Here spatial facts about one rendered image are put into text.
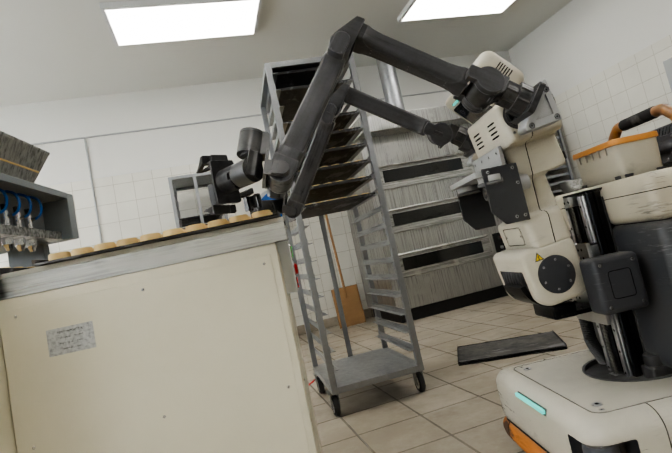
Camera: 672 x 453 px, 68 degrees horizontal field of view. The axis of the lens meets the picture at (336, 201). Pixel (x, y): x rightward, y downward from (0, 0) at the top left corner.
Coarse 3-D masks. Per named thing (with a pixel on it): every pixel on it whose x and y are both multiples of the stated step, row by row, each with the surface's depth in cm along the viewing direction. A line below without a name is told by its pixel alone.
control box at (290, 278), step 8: (280, 248) 131; (288, 248) 132; (280, 256) 131; (288, 256) 131; (288, 264) 131; (288, 272) 131; (288, 280) 131; (296, 280) 139; (288, 288) 130; (296, 288) 130
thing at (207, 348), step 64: (256, 256) 126; (0, 320) 120; (64, 320) 120; (128, 320) 122; (192, 320) 123; (256, 320) 124; (64, 384) 119; (128, 384) 120; (192, 384) 121; (256, 384) 122; (64, 448) 117; (128, 448) 118; (192, 448) 119; (256, 448) 120; (320, 448) 144
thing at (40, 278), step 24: (168, 240) 126; (192, 240) 126; (216, 240) 127; (240, 240) 127; (264, 240) 128; (72, 264) 123; (96, 264) 124; (120, 264) 124; (144, 264) 125; (0, 288) 121; (24, 288) 122; (48, 288) 122
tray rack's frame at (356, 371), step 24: (264, 72) 262; (264, 96) 296; (264, 120) 314; (360, 240) 314; (336, 288) 309; (312, 360) 298; (336, 360) 301; (360, 360) 287; (384, 360) 274; (408, 360) 262; (360, 384) 241
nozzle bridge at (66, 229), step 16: (0, 176) 133; (0, 192) 145; (16, 192) 149; (32, 192) 153; (48, 192) 158; (64, 192) 170; (32, 208) 163; (48, 208) 170; (64, 208) 170; (0, 224) 134; (48, 224) 169; (64, 224) 170; (48, 240) 164; (64, 240) 171; (16, 256) 168; (32, 256) 168
